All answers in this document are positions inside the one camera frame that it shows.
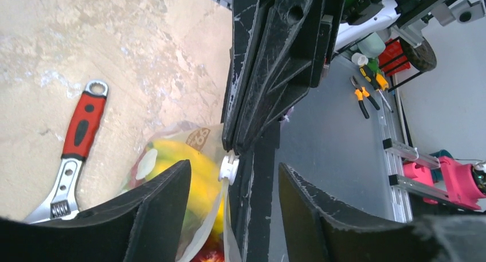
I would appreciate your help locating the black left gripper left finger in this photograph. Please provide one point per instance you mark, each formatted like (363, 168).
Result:
(143, 224)

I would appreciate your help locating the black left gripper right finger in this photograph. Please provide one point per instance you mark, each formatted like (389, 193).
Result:
(319, 227)

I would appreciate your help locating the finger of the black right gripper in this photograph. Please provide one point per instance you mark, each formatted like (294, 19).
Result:
(247, 16)
(295, 49)

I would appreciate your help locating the clear zip top bag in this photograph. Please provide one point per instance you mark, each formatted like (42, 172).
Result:
(206, 233)

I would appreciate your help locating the dark red apple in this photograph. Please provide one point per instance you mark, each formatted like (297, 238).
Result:
(209, 254)

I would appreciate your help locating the yellow banana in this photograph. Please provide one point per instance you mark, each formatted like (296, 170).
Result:
(204, 186)

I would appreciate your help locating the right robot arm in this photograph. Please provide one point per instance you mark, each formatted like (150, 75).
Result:
(361, 18)

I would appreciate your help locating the pale green cup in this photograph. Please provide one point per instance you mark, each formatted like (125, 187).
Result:
(371, 46)

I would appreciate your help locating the yellow black screwdriver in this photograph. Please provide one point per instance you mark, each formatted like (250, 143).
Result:
(377, 81)

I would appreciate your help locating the red plastic crate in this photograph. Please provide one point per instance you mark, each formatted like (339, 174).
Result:
(393, 60)

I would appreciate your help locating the black rubber wheel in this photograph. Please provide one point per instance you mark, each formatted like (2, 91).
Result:
(423, 57)

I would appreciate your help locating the pink plastic fixture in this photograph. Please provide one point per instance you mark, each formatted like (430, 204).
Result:
(464, 183)

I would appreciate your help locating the orange handled pliers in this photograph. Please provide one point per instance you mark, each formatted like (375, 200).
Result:
(361, 94)

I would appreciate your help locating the aluminium frame rail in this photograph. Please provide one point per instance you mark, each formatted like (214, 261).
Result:
(396, 155)

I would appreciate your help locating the red handled adjustable wrench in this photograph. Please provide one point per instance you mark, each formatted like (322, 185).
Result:
(61, 201)

